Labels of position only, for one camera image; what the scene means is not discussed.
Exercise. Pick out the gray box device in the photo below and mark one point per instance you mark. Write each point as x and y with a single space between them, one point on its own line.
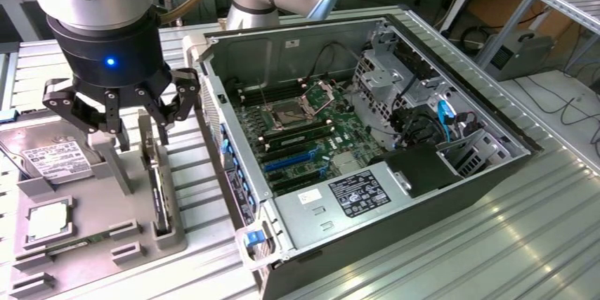
529 54

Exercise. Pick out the blue case latch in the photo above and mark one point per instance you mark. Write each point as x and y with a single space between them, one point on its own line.
253 238

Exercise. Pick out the silver CPU chip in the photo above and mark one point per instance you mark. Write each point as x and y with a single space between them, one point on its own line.
47 221

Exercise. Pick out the green motherboard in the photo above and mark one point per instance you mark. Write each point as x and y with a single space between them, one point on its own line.
347 138

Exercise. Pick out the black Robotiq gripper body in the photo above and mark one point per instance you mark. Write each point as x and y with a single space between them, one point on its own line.
112 50

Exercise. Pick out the long black expansion slot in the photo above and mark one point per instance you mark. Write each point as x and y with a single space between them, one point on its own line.
295 175
301 184

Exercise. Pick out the gray metal drive cage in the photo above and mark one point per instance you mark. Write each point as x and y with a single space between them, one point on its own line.
384 78

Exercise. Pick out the CPU socket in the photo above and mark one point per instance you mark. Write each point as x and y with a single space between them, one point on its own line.
287 115

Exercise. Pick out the silver hard disk blue carrier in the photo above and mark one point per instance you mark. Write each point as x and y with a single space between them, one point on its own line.
56 159

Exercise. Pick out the green RAM stick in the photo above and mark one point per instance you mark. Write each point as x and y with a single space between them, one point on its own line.
99 237

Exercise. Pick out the Nvidia graphics card with bracket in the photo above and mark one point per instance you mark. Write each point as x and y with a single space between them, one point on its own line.
159 201

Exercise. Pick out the blue expansion slot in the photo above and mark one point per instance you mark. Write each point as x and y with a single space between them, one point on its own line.
288 162

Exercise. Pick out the metal socket cover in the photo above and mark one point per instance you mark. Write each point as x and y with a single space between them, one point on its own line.
323 98

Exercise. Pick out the metal locking lever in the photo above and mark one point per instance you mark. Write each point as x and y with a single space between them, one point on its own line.
265 98

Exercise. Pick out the gray power supply unit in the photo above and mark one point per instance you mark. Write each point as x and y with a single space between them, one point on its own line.
309 215

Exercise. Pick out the silver chipset heatsink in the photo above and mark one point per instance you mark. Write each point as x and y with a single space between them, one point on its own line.
349 162

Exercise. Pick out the black plastic duct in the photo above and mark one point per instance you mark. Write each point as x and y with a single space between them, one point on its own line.
417 170

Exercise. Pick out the gray plastic parts rack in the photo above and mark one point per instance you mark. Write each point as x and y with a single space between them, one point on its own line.
93 215

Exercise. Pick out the open black PC case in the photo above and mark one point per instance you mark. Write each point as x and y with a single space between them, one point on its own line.
421 229

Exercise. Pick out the black labelled RAM stick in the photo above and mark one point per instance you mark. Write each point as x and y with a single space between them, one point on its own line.
300 139

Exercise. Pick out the aluminium profile frame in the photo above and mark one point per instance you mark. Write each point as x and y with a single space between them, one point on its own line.
563 1

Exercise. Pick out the blue card retention clip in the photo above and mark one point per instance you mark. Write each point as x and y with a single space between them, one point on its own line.
252 202
224 145
240 174
247 187

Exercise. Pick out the metal disk bay bracket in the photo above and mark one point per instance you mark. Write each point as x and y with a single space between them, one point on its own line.
468 159

